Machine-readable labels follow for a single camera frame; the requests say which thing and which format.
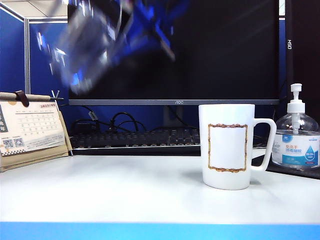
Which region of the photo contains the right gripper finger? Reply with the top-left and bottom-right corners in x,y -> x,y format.
132,0 -> 177,62

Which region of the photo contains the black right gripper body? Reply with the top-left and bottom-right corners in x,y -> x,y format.
154,0 -> 192,23

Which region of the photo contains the transparent faceted plastic cup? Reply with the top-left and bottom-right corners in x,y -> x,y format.
48,0 -> 133,97

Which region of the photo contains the white ceramic mug gold frame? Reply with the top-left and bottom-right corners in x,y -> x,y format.
198,103 -> 278,191

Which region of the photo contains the large black AOC monitor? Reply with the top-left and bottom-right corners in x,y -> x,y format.
67,0 -> 280,106

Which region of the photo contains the silver monitor stand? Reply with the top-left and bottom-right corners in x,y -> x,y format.
162,105 -> 185,129

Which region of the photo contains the black keyboard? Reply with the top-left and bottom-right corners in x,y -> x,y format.
69,127 -> 202,154

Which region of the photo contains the small metal clip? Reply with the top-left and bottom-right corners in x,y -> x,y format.
49,90 -> 65,102

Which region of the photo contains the beige wooden pen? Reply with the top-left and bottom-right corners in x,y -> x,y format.
0,92 -> 51,102

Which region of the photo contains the black HSD monitor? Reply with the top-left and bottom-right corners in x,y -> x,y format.
284,0 -> 320,118

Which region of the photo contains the brown leather pen loop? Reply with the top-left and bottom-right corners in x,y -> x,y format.
13,90 -> 30,108

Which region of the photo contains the beige desk calendar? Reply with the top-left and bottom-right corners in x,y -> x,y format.
0,99 -> 74,173

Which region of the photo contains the clear hand sanitizer pump bottle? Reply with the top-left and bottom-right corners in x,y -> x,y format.
271,83 -> 320,172

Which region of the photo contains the black desk mat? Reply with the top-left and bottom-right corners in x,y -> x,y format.
251,148 -> 320,180

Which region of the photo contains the looped black cable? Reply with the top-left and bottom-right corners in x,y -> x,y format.
108,112 -> 147,133

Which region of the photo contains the black cable with ferrite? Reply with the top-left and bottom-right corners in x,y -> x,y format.
82,105 -> 111,130

